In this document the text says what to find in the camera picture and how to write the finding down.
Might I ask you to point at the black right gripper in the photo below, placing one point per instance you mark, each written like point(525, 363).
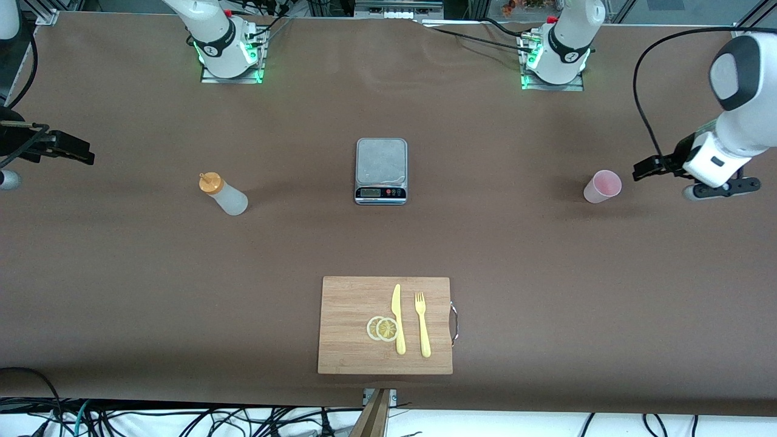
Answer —
point(13, 141)

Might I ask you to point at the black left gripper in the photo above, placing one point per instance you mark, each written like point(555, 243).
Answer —
point(675, 153)

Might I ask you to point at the pink plastic cup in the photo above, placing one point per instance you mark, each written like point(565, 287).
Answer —
point(602, 187)

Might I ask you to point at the clear squeeze bottle orange cap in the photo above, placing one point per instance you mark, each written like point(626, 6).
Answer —
point(227, 197)

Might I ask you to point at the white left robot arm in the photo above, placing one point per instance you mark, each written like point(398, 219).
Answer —
point(737, 73)

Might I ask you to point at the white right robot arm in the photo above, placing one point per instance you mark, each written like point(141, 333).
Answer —
point(212, 36)

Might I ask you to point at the brown table cover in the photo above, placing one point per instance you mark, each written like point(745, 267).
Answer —
point(546, 273)

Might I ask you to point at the silver digital kitchen scale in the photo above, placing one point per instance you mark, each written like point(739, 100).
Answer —
point(381, 164)

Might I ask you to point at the yellow plastic fork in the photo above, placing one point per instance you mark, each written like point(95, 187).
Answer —
point(423, 328)

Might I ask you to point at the yellow plastic knife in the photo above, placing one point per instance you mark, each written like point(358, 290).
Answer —
point(398, 321)

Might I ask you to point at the grey power strip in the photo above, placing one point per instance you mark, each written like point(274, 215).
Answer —
point(394, 11)

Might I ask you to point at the lemon slice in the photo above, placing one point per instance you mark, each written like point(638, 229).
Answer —
point(387, 329)
point(371, 328)

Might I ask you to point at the wooden cutting board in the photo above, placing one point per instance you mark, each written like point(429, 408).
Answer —
point(352, 328)

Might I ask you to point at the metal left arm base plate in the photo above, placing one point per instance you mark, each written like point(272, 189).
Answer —
point(576, 86)

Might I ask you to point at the aluminium frame bracket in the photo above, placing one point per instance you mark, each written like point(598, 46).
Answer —
point(45, 15)
point(743, 30)

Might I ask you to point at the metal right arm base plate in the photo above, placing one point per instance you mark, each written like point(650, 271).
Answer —
point(255, 73)

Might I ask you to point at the small metal table bracket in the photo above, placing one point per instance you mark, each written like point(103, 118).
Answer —
point(393, 397)

